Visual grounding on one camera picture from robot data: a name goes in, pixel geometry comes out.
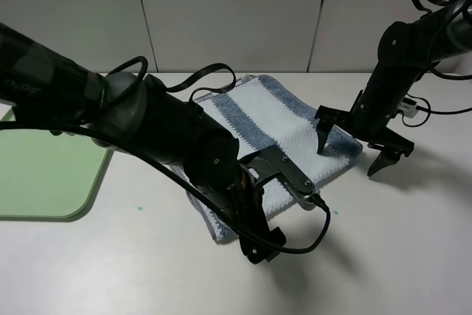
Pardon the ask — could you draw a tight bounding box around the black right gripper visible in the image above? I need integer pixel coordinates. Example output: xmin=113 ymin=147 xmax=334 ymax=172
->
xmin=316 ymin=88 xmax=414 ymax=176

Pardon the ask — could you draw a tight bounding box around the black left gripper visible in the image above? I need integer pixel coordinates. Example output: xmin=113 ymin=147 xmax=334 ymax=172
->
xmin=217 ymin=162 xmax=286 ymax=246

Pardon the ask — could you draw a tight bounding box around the blue white striped towel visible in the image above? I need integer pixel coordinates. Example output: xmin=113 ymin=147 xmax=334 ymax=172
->
xmin=170 ymin=74 xmax=364 ymax=245

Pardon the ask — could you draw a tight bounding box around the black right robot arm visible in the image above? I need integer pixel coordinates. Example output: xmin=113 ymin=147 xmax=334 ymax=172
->
xmin=315 ymin=0 xmax=471 ymax=176

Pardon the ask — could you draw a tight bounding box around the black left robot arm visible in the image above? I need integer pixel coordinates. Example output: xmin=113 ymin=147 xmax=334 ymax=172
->
xmin=1 ymin=26 xmax=286 ymax=264

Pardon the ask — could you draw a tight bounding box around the green plastic tray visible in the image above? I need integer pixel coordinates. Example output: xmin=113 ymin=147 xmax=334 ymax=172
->
xmin=1 ymin=130 xmax=113 ymax=222

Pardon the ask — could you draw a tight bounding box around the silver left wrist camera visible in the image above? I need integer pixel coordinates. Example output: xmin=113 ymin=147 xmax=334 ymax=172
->
xmin=247 ymin=145 xmax=320 ymax=211

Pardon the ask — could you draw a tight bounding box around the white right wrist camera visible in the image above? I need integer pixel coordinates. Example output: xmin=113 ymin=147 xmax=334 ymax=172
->
xmin=397 ymin=97 xmax=418 ymax=119

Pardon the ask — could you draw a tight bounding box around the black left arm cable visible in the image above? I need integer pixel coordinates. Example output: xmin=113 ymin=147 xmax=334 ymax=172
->
xmin=55 ymin=56 xmax=332 ymax=254

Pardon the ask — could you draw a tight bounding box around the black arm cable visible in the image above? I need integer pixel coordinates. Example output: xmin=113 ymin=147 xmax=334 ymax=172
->
xmin=403 ymin=0 xmax=472 ymax=128
xmin=55 ymin=56 xmax=332 ymax=254

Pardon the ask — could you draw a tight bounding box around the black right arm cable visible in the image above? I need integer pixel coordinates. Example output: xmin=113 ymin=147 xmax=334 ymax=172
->
xmin=403 ymin=0 xmax=472 ymax=128

